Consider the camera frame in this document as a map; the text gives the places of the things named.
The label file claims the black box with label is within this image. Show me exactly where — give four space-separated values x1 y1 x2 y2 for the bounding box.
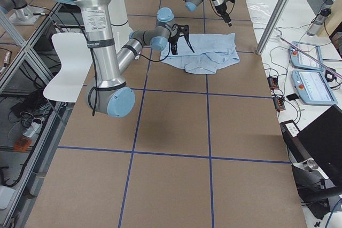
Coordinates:
279 120 317 166

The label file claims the lower teach pendant tablet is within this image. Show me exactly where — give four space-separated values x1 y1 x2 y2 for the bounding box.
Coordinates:
291 69 338 106

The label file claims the upper teach pendant tablet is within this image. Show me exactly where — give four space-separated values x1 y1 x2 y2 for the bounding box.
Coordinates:
289 41 324 70

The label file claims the grey aluminium frame post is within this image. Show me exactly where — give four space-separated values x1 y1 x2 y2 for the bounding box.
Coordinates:
256 0 289 55

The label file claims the teach pendant tablet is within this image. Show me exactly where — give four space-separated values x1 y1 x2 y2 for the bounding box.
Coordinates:
291 69 338 106
289 41 324 70

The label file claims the black laptop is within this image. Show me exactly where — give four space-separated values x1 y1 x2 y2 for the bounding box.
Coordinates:
297 105 341 185

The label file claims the white reacher grabber tool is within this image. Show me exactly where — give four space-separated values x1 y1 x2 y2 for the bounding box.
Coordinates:
276 33 336 73

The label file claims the white chair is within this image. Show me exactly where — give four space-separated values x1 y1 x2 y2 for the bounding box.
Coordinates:
43 33 92 103

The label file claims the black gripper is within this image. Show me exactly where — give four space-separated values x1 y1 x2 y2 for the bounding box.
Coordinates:
215 3 232 27
168 23 178 55

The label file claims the light blue button shirt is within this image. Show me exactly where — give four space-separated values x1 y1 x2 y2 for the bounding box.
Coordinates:
160 33 240 74

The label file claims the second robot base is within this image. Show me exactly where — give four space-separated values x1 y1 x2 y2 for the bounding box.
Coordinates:
1 0 45 25

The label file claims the silver water bottle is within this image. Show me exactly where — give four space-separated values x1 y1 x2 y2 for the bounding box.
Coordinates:
306 6 331 36

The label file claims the clear plastic bag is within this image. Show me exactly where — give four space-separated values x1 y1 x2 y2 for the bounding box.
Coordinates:
247 3 271 25

